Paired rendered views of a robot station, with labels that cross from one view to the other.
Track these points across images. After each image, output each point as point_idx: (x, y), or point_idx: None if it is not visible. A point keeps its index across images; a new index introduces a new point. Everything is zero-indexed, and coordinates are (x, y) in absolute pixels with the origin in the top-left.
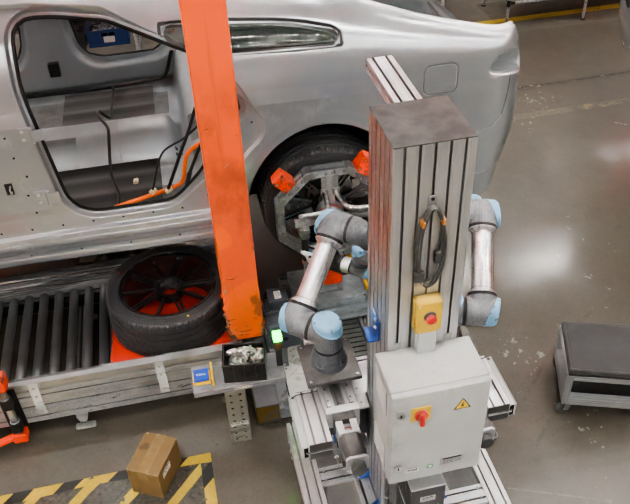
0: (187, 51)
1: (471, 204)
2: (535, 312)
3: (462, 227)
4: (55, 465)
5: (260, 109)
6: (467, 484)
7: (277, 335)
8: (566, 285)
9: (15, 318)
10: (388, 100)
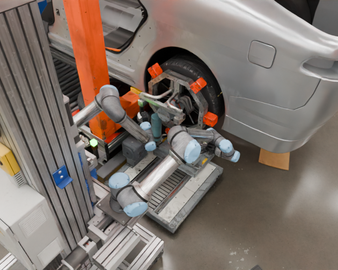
0: None
1: (178, 135)
2: (280, 249)
3: None
4: None
5: (152, 21)
6: None
7: (92, 141)
8: (320, 253)
9: (73, 77)
10: None
